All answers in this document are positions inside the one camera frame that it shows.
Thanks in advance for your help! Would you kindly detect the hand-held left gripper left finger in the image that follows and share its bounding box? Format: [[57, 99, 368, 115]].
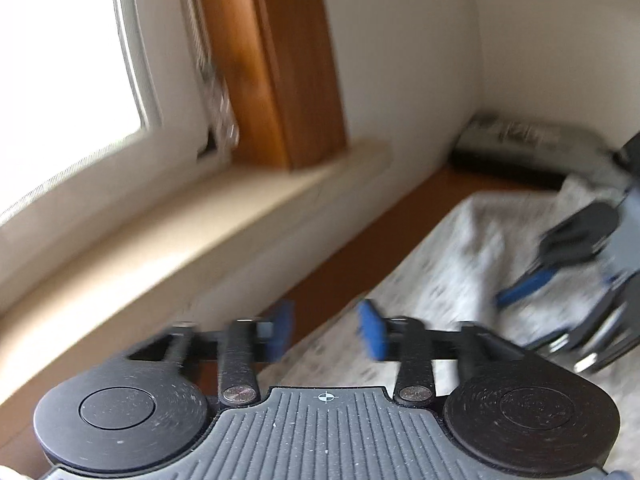
[[127, 300, 295, 406]]

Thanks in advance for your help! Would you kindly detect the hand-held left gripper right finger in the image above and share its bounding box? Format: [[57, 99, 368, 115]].
[[357, 300, 528, 406]]

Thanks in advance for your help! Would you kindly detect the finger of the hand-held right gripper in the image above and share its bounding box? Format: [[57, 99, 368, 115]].
[[525, 285, 640, 373], [495, 202, 621, 310]]

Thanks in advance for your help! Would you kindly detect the white diamond-patterned pajama garment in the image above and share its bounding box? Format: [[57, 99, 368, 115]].
[[260, 175, 640, 401]]

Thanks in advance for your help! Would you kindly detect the grey printed garment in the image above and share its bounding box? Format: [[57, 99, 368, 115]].
[[457, 112, 626, 181]]

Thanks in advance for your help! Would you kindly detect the beige window sill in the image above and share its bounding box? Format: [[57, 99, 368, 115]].
[[0, 140, 396, 331]]

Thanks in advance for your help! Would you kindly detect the wooden window trim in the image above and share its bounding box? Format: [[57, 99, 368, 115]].
[[190, 0, 348, 171]]

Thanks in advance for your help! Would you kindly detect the white framed window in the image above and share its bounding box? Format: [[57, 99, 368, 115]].
[[0, 0, 236, 231]]

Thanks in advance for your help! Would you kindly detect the clear blind cord pull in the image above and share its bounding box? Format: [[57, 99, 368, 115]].
[[175, 0, 241, 153]]

